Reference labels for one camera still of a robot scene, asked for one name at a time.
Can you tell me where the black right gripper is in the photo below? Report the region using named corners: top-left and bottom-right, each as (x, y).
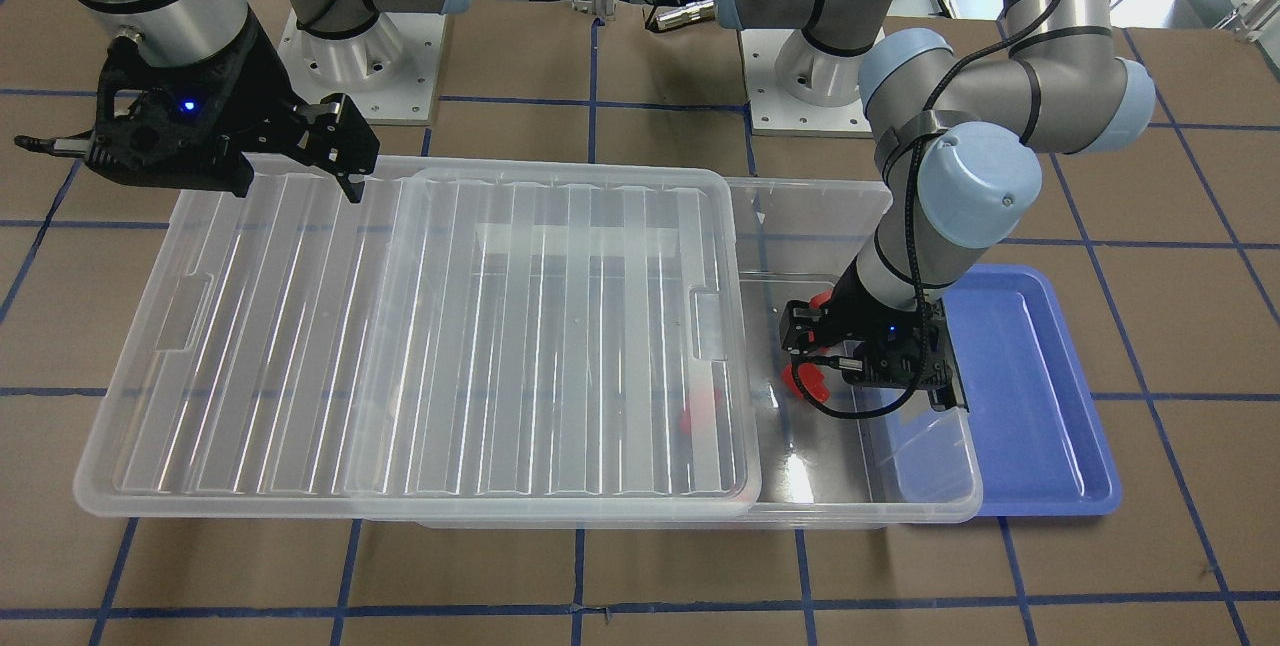
top-left (15, 12), bottom-right (380, 203)

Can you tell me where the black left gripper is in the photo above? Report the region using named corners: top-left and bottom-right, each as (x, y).
top-left (780, 301), bottom-right (968, 414)

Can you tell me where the red block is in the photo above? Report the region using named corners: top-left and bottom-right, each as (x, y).
top-left (680, 386), bottom-right (723, 437)
top-left (806, 289), bottom-right (833, 313)
top-left (782, 362), bottom-right (829, 406)

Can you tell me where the clear plastic box lid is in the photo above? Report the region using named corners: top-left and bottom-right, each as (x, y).
top-left (73, 157), bottom-right (762, 524)

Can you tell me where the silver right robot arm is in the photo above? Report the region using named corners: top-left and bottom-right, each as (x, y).
top-left (14, 0), bottom-right (472, 203)

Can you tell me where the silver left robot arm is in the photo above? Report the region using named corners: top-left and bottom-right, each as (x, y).
top-left (714, 0), bottom-right (1156, 421)

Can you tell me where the red block in box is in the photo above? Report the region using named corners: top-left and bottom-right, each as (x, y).
top-left (680, 386), bottom-right (723, 437)
top-left (806, 289), bottom-right (833, 313)

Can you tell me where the clear plastic storage box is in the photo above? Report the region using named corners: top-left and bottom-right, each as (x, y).
top-left (429, 178), bottom-right (995, 530)

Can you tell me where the blue plastic tray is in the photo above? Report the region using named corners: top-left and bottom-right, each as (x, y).
top-left (881, 264), bottom-right (1123, 517)

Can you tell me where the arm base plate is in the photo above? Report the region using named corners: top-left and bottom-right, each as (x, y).
top-left (739, 28), bottom-right (872, 137)
top-left (276, 13), bottom-right (449, 125)

